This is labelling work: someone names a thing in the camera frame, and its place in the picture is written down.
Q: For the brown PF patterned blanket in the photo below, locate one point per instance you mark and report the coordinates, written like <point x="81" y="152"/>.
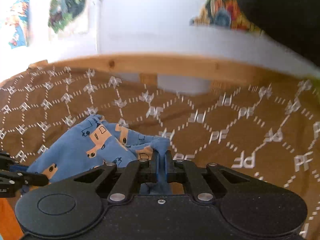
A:
<point x="270" y="132"/>

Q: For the blue pyjama pants orange cars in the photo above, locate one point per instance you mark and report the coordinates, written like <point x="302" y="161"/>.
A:
<point x="95" y="142"/>

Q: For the blond anime character poster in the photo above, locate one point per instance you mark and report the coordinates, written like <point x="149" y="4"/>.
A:
<point x="64" y="12"/>

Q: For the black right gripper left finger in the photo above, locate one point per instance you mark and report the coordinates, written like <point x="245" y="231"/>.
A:
<point x="132" y="177"/>

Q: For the white wall conduit pipe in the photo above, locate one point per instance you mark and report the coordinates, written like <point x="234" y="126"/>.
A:
<point x="99" y="5"/>

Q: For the anime poster far left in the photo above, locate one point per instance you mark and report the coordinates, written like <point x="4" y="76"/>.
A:
<point x="17" y="24"/>

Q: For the colourful poster top right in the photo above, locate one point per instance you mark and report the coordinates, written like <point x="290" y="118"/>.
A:
<point x="224" y="13"/>

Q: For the wooden bed frame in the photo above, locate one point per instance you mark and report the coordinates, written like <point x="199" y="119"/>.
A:
<point x="222" y="74"/>

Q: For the black hanging garment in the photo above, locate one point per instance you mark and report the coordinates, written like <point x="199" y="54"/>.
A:
<point x="293" y="23"/>

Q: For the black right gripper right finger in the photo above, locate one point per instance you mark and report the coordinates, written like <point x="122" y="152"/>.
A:
<point x="186" y="172"/>

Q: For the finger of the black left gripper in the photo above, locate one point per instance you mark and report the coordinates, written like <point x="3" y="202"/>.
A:
<point x="7" y="163"/>

